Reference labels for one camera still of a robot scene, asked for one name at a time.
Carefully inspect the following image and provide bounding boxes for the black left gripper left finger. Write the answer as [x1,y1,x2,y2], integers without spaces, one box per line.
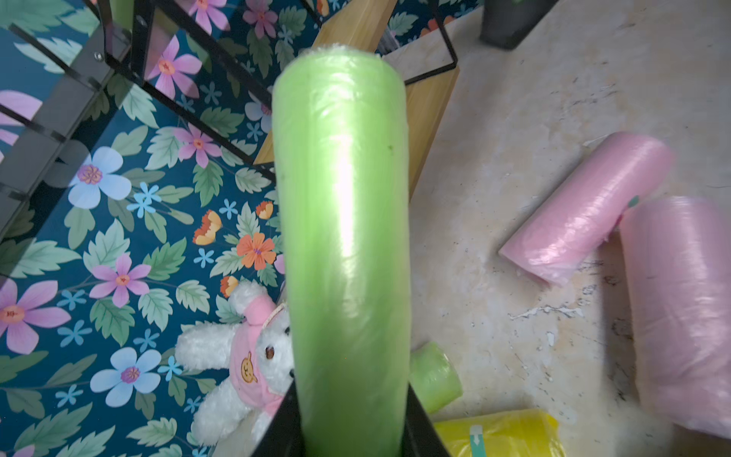
[251,383,303,457]

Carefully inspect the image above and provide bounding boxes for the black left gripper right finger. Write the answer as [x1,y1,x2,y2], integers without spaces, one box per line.
[402,386,449,457]

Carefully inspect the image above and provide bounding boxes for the green trash bag roll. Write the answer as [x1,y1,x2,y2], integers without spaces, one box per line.
[270,45,413,457]
[409,342,464,414]

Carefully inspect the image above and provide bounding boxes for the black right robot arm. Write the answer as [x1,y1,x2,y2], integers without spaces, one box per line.
[480,0,558,51]

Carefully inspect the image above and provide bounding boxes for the yellow trash bag roll large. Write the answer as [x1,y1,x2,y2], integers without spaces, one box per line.
[434,409,565,457]

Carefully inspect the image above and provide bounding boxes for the pink trash bag roll upper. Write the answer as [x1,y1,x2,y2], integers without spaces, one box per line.
[499,133,675,287]

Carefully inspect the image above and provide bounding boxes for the pink trash bag roll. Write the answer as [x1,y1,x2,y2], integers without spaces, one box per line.
[499,133,675,287]
[620,196,730,438]

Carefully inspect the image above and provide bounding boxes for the pink trash bag roll middle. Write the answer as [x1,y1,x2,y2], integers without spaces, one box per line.
[620,196,730,438]

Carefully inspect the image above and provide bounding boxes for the white plush bunny pink shirt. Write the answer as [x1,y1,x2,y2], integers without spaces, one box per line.
[175,282,294,446]

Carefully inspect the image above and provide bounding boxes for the wooden shelf black metal frame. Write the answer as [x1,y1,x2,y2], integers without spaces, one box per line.
[88,1,459,190]

